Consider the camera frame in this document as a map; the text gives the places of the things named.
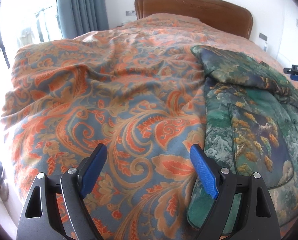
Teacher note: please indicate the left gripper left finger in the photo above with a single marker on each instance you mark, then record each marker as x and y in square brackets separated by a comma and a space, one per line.
[41, 219]

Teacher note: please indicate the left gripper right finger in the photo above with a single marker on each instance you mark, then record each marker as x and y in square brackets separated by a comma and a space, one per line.
[256, 217]

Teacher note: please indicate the green patterned padded jacket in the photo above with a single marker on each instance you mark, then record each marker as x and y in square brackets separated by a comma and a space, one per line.
[252, 125]

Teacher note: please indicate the brown wooden headboard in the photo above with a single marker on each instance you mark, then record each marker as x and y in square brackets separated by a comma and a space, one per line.
[219, 14]

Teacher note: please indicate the orange paisley bed quilt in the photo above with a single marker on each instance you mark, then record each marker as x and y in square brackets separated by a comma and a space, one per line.
[137, 89]

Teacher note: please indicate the blue-grey curtain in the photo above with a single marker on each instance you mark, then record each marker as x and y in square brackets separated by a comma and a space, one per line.
[78, 17]

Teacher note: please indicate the grey wall switch panel right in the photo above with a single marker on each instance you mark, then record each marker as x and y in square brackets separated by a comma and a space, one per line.
[263, 37]

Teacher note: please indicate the grey wall socket left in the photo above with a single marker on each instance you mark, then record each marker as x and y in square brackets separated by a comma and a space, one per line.
[130, 13]

